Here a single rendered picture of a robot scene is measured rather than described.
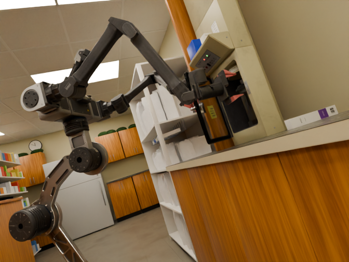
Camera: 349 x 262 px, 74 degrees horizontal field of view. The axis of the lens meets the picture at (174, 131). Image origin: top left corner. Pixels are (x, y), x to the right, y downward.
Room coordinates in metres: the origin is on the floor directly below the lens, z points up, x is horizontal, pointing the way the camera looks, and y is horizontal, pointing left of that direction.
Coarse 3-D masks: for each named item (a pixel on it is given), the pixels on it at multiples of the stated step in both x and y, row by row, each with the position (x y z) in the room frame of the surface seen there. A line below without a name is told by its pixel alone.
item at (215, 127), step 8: (208, 104) 1.29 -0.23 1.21; (216, 104) 1.37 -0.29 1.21; (208, 112) 1.26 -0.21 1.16; (216, 112) 1.34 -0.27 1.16; (200, 120) 1.17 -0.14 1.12; (208, 120) 1.23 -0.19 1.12; (216, 120) 1.31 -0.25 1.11; (208, 128) 1.21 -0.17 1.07; (216, 128) 1.28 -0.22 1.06; (224, 128) 1.37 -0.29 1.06; (216, 136) 1.26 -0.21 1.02
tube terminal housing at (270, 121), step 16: (224, 0) 1.14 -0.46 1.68; (208, 16) 1.24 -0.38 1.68; (224, 16) 1.13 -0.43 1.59; (240, 16) 1.16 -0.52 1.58; (208, 32) 1.29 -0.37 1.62; (240, 32) 1.15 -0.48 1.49; (240, 48) 1.14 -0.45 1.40; (224, 64) 1.25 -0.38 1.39; (240, 64) 1.13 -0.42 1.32; (256, 64) 1.15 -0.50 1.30; (256, 80) 1.14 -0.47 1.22; (256, 96) 1.13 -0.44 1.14; (272, 96) 1.16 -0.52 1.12; (256, 112) 1.14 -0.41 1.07; (272, 112) 1.15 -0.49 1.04; (256, 128) 1.19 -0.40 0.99; (272, 128) 1.14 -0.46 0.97
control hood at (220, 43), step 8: (224, 32) 1.12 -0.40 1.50; (208, 40) 1.13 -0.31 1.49; (216, 40) 1.10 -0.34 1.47; (224, 40) 1.11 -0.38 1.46; (200, 48) 1.21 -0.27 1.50; (208, 48) 1.18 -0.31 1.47; (216, 48) 1.16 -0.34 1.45; (224, 48) 1.13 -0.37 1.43; (232, 48) 1.13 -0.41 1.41; (200, 56) 1.27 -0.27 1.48; (224, 56) 1.19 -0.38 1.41; (192, 64) 1.37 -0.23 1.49; (216, 64) 1.28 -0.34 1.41; (208, 72) 1.38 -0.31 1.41
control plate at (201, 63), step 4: (208, 52) 1.21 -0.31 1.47; (204, 56) 1.25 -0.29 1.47; (208, 56) 1.24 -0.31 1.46; (212, 56) 1.22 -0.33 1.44; (216, 56) 1.21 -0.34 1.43; (200, 60) 1.30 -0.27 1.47; (204, 60) 1.29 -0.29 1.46; (208, 60) 1.27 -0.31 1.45; (216, 60) 1.24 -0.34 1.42; (196, 64) 1.35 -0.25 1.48; (200, 64) 1.34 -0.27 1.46; (204, 64) 1.32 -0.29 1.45; (212, 64) 1.29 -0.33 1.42; (204, 68) 1.36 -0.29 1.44; (208, 68) 1.34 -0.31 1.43
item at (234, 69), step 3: (231, 66) 1.26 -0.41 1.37; (234, 66) 1.24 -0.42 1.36; (231, 69) 1.25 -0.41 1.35; (234, 69) 1.23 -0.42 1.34; (237, 69) 1.22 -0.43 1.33; (234, 72) 1.23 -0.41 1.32; (237, 72) 1.36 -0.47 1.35; (234, 75) 1.36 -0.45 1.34; (237, 75) 1.37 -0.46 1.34; (240, 75) 1.37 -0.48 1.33; (228, 78) 1.30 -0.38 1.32; (231, 78) 1.35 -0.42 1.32; (234, 78) 1.36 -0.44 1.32; (237, 78) 1.37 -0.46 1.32
